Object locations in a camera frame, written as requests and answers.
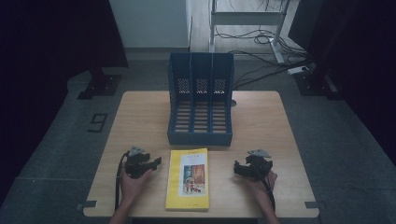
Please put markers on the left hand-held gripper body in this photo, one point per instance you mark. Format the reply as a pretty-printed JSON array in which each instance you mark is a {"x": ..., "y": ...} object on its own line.
[{"x": 135, "y": 165}]

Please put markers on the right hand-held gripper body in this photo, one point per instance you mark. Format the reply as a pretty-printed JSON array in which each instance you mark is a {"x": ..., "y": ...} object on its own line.
[{"x": 258, "y": 165}]

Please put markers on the yellow picture book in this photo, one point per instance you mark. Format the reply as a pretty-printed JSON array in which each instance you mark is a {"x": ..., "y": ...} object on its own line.
[{"x": 176, "y": 182}]

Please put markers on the blue plastic file rack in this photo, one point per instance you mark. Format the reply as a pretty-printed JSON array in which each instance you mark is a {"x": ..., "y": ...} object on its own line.
[{"x": 200, "y": 140}]

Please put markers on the person's right hand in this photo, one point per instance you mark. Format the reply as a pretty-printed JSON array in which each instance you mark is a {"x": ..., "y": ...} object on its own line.
[{"x": 263, "y": 184}]

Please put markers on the person's left hand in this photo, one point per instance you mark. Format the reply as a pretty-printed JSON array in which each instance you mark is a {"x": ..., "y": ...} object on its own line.
[{"x": 132, "y": 186}]

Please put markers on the grey tape strip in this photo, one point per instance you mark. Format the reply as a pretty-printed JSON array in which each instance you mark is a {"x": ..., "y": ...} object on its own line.
[
  {"x": 87, "y": 204},
  {"x": 314, "y": 204}
]

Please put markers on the black stand base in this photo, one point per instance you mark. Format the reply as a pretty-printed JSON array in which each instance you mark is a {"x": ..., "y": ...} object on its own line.
[
  {"x": 313, "y": 84},
  {"x": 101, "y": 85}
]

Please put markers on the white power strip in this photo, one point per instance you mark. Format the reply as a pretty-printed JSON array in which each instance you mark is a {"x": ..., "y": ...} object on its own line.
[{"x": 297, "y": 70}]

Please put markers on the white cabinet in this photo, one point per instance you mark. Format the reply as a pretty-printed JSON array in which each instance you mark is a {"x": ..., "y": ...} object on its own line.
[{"x": 149, "y": 21}]

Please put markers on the dark curtain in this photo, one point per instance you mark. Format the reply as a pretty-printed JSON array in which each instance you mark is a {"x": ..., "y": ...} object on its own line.
[
  {"x": 367, "y": 62},
  {"x": 46, "y": 46}
]

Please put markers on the white metal desk frame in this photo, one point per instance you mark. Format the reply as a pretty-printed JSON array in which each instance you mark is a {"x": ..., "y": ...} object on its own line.
[{"x": 246, "y": 18}]

